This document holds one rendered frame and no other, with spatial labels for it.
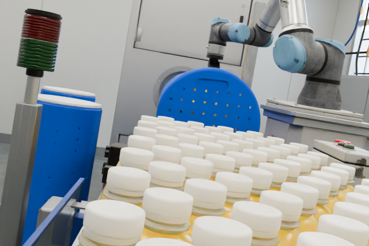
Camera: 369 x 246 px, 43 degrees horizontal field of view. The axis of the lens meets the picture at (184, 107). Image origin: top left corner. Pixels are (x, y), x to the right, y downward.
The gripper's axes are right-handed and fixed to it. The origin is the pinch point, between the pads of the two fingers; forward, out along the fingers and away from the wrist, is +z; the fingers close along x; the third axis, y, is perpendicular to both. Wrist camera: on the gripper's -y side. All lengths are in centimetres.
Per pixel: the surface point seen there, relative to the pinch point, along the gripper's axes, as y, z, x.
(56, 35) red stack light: -112, -12, 38
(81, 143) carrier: -18, 22, 45
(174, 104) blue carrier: -67, -1, 15
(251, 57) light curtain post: 74, -27, -27
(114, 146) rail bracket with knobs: -80, 11, 28
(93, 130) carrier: -13.3, 17.3, 42.2
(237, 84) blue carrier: -67, -9, -1
